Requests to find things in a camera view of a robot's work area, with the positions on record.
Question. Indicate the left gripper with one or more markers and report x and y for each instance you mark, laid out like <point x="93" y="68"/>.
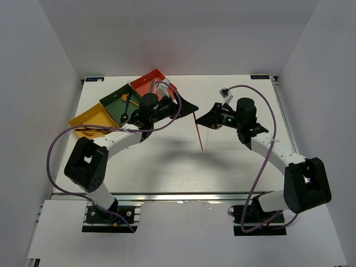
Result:
<point x="186" y="108"/>

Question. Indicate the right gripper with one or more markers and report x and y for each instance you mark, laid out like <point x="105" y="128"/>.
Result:
<point x="211" y="119"/>

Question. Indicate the orange chopstick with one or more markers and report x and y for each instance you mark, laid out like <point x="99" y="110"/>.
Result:
<point x="198" y="132"/>

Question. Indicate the black spoon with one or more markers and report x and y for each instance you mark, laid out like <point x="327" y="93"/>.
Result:
<point x="124" y="116"/>

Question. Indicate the orange gold spoon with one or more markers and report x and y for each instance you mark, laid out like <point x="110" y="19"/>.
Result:
<point x="124" y="97"/>

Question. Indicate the gold fork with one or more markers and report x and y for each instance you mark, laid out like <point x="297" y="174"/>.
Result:
<point x="95" y="134"/>

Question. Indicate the purple fork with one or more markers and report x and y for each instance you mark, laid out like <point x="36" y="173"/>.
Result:
<point x="93" y="129"/>

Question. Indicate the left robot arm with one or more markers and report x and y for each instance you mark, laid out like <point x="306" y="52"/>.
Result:
<point x="86" y="166"/>

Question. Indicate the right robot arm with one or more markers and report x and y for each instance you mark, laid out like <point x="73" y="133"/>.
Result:
<point x="305" y="180"/>

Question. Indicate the red square container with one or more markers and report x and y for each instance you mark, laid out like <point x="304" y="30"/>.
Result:
<point x="143" y="84"/>

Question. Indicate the right blue table label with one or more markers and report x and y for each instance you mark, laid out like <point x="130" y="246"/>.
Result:
<point x="259" y="77"/>

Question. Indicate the blue table label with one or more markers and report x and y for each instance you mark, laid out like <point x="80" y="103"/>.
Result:
<point x="259" y="77"/>
<point x="94" y="79"/>

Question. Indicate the green square container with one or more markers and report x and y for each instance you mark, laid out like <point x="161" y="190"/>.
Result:
<point x="114" y="105"/>

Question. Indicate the yellow square container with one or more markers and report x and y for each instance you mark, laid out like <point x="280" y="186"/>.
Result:
<point x="96" y="115"/>

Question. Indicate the left blue table label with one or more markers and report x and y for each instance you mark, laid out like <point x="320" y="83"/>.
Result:
<point x="94" y="79"/>

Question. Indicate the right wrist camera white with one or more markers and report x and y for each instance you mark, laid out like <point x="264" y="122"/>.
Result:
<point x="227" y="96"/>

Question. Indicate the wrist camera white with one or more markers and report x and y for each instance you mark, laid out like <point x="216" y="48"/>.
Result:
<point x="227" y="96"/>
<point x="162" y="88"/>

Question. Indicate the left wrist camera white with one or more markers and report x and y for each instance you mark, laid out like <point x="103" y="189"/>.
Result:
<point x="162" y="88"/>

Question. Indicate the aluminium table frame rail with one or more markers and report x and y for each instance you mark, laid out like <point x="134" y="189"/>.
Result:
<point x="283" y="111"/>

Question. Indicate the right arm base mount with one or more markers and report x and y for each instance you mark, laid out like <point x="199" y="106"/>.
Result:
<point x="276" y="227"/>

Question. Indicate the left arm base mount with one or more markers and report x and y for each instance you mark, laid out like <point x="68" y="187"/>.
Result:
<point x="97" y="221"/>

